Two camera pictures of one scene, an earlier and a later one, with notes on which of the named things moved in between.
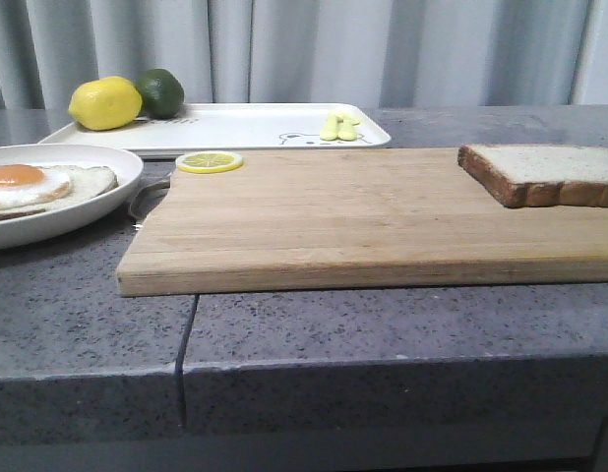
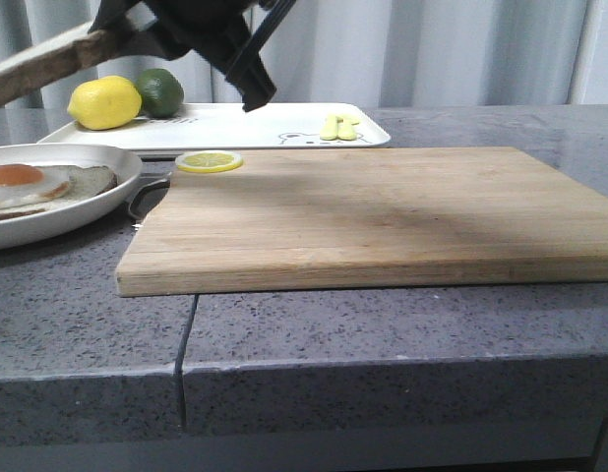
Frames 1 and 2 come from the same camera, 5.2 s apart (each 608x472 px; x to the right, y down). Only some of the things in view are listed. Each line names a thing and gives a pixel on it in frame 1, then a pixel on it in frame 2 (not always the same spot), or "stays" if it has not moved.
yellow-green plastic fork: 330,131 stays
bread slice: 536,175 -> 51,60
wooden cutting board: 334,218 stays
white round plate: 21,230 stays
